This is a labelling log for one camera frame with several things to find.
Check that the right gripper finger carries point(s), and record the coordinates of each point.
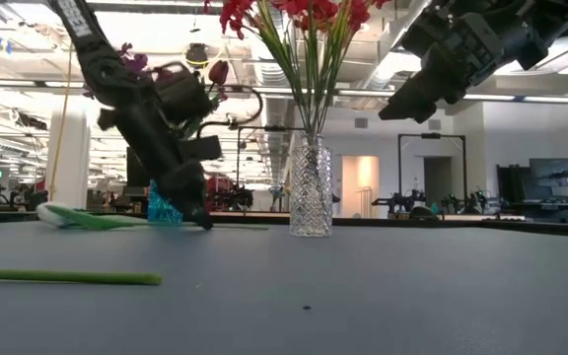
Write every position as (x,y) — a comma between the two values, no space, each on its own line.
(417,98)

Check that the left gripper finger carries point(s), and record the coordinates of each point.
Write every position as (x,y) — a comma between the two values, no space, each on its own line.
(192,199)

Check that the blue glass vase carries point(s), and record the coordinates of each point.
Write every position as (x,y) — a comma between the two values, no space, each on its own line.
(163,212)

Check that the red tulip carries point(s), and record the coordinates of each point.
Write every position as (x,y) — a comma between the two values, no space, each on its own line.
(219,71)

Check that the white tulip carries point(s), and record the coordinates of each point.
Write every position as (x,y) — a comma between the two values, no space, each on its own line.
(92,221)

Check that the clear cut-glass vase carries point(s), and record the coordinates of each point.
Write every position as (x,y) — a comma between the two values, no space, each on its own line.
(311,197)

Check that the green stemmed artificial flower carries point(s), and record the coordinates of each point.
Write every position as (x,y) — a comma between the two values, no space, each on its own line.
(67,276)

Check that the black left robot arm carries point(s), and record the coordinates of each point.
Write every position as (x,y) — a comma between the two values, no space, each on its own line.
(131,123)

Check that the red background machine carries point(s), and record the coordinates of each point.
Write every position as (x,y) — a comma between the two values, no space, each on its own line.
(220,190)

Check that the long white light bar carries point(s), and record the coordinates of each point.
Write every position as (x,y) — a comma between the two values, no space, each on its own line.
(511,98)

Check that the dark grey door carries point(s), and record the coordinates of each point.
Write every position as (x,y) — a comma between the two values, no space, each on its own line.
(438,180)

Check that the background robot arms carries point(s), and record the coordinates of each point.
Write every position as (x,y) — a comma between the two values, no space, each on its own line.
(402,202)

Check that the black ceiling dome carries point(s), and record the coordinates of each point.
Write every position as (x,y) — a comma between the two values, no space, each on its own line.
(196,53)

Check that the white pillar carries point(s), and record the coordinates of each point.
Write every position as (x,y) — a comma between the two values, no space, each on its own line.
(74,163)

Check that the black panel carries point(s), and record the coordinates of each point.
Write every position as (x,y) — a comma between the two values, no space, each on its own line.
(513,185)

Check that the dark desk monitor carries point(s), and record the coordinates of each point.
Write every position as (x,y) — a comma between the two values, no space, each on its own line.
(555,170)

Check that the square wall vent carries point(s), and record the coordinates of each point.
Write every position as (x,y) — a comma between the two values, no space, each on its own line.
(361,123)
(435,124)

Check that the black metal frame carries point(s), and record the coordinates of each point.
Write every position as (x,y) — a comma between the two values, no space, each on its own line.
(432,135)

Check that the slanted silver ventilation duct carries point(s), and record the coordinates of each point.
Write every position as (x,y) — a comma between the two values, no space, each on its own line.
(387,49)

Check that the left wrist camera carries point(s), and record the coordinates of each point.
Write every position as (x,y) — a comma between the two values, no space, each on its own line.
(183,93)

